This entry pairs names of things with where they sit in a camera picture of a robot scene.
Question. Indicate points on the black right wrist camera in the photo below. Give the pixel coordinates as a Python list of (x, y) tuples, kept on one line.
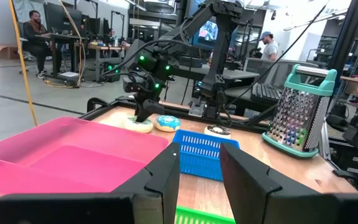
[(132, 84)]

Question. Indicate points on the standing person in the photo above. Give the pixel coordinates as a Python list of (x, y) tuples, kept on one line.
[(269, 46)]

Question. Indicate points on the cardboard box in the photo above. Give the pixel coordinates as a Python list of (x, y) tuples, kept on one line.
[(2, 51)]

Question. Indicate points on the chocolate frosted toy donut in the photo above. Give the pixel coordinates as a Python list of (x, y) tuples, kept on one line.
[(217, 132)]

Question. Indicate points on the seated person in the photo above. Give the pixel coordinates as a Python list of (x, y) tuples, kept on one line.
[(37, 40)]

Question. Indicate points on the blue plastic basket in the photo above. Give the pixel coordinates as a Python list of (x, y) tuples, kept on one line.
[(197, 155)]

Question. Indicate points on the black computer monitor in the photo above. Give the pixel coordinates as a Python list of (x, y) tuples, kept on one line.
[(61, 18)]

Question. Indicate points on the green plastic basket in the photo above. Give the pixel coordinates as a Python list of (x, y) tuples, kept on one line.
[(197, 217)]

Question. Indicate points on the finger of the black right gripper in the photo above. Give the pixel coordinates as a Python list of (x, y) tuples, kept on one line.
[(143, 113), (155, 107)]

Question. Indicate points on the pink plastic bin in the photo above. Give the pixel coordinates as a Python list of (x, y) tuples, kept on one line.
[(73, 155)]

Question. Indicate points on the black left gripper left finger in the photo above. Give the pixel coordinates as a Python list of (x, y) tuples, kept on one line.
[(163, 174)]

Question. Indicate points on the black frame post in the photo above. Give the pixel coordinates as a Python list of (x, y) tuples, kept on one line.
[(348, 34)]

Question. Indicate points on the teal box grater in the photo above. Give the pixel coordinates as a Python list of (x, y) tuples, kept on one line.
[(294, 118)]

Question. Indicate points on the black keyboard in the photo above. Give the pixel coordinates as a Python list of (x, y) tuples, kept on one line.
[(264, 93)]

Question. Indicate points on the dark office desk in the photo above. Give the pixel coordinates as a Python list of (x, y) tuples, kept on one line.
[(61, 39)]

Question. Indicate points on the blue frosted toy donut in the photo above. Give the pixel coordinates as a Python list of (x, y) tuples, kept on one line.
[(167, 124)]

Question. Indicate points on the black table frame rail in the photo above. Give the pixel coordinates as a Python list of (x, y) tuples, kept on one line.
[(179, 109)]

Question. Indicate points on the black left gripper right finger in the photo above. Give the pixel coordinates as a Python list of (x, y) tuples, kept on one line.
[(244, 180)]

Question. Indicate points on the cream toy donut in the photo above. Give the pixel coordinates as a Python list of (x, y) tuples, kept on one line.
[(138, 127)]

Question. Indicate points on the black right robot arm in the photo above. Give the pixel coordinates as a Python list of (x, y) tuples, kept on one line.
[(222, 46)]

